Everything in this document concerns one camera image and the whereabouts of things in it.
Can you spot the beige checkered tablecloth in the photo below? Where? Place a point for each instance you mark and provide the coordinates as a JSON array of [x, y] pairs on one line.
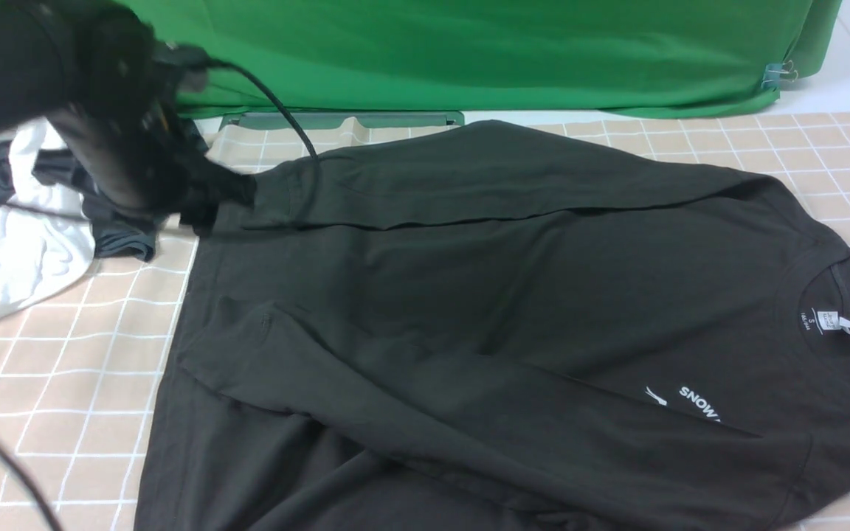
[[78, 372]]

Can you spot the dark gray long-sleeve shirt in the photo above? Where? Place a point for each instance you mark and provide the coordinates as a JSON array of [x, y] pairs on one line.
[[498, 328]]

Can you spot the white crumpled garment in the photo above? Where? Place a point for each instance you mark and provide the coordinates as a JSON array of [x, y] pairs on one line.
[[46, 244]]

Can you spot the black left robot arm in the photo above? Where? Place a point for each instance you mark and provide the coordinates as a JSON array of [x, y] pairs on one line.
[[44, 49]]

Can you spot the dark gray crumpled garment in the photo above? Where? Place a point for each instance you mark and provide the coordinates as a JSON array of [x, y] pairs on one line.
[[114, 236]]

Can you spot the green backdrop cloth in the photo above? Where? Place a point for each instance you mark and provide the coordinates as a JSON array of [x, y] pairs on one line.
[[649, 59]]

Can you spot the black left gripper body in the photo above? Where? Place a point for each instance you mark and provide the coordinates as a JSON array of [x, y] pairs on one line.
[[124, 131]]

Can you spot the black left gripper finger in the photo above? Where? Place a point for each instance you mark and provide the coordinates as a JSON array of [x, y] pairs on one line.
[[198, 218], [211, 185]]

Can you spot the binder clip on backdrop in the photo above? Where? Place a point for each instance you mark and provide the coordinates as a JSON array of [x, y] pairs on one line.
[[775, 75]]

